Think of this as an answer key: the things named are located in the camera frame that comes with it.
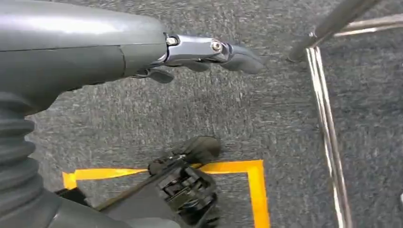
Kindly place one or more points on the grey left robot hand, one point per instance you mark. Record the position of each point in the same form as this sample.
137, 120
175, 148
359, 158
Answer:
69, 47

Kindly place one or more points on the ribbed grey left arm sleeve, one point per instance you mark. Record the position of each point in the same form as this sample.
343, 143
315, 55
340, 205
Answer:
19, 163

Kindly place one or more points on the yellow floor tape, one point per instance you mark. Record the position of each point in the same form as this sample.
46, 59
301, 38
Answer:
258, 195

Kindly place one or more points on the steel bench frame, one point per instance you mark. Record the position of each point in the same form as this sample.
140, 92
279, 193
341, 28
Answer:
329, 141

